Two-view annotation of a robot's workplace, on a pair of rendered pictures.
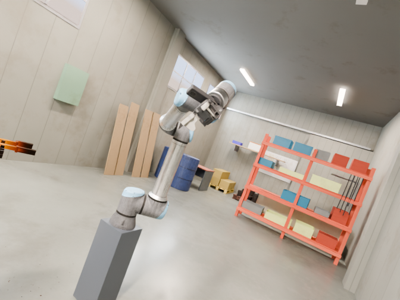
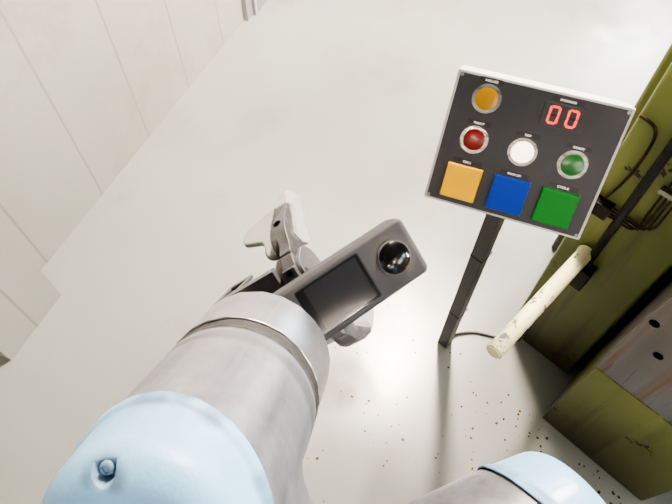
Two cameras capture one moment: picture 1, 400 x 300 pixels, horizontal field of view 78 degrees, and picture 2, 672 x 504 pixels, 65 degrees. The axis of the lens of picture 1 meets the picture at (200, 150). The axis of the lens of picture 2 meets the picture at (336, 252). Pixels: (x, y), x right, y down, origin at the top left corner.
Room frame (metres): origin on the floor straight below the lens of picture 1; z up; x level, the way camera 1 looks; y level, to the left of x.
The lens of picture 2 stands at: (1.21, 0.05, 1.87)
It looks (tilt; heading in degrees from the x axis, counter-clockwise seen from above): 56 degrees down; 173
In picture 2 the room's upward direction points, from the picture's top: straight up
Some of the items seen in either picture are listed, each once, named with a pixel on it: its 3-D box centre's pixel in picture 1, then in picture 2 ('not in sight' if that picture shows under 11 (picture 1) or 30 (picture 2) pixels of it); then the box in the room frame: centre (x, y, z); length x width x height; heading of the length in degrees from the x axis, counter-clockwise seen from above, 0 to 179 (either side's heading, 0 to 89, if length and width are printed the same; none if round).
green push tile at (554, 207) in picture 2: not in sight; (554, 207); (0.57, 0.58, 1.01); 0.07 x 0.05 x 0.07; 63
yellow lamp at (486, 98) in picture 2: not in sight; (486, 98); (0.40, 0.44, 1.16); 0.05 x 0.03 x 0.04; 38
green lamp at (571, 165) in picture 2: not in sight; (572, 164); (0.53, 0.60, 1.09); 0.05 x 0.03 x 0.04; 38
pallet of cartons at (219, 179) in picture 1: (224, 180); not in sight; (8.86, -1.20, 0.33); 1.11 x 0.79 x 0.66; 153
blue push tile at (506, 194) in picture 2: not in sight; (507, 194); (0.52, 0.49, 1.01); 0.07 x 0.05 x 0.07; 63
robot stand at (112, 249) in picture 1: (108, 261); not in sight; (1.78, 0.34, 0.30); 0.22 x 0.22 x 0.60; 63
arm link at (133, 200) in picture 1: (132, 200); not in sight; (1.78, 0.33, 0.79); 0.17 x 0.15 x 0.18; 105
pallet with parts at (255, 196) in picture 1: (250, 196); not in sight; (8.29, -2.15, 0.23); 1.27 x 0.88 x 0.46; 153
